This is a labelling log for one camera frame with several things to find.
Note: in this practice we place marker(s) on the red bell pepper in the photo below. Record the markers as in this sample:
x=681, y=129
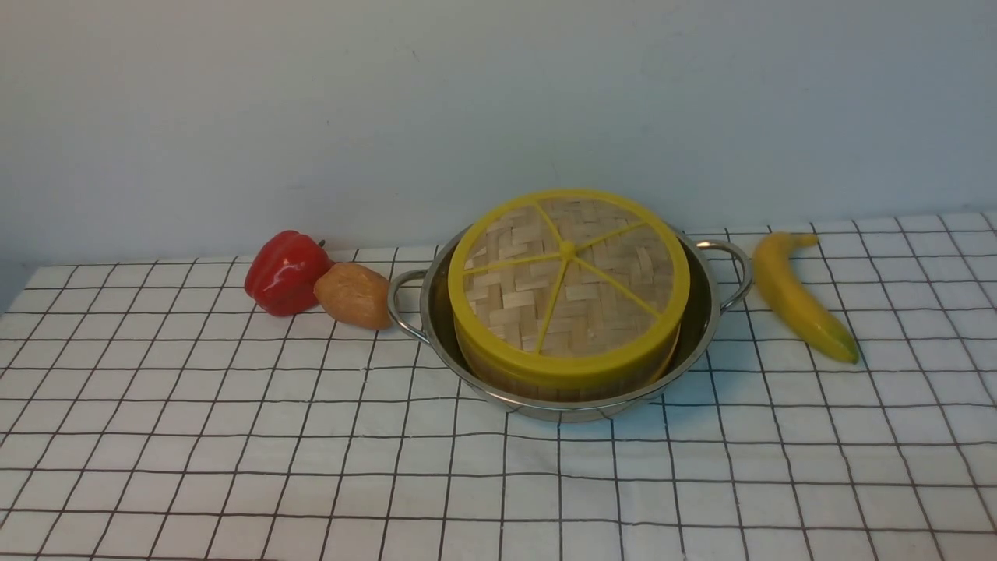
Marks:
x=282, y=276

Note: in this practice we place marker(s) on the brown potato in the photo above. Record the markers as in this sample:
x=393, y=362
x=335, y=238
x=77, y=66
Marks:
x=353, y=294

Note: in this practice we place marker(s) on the yellow banana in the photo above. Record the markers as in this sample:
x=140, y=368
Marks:
x=797, y=308

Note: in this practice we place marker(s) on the stainless steel pot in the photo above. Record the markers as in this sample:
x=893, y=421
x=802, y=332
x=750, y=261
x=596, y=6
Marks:
x=698, y=327

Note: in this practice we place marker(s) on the white grid tablecloth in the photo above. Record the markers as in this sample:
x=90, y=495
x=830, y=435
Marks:
x=149, y=411

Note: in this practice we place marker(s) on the yellow bamboo steamer lid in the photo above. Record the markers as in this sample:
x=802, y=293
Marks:
x=569, y=284

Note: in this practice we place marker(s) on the yellow bamboo steamer basket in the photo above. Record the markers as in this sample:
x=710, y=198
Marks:
x=615, y=384

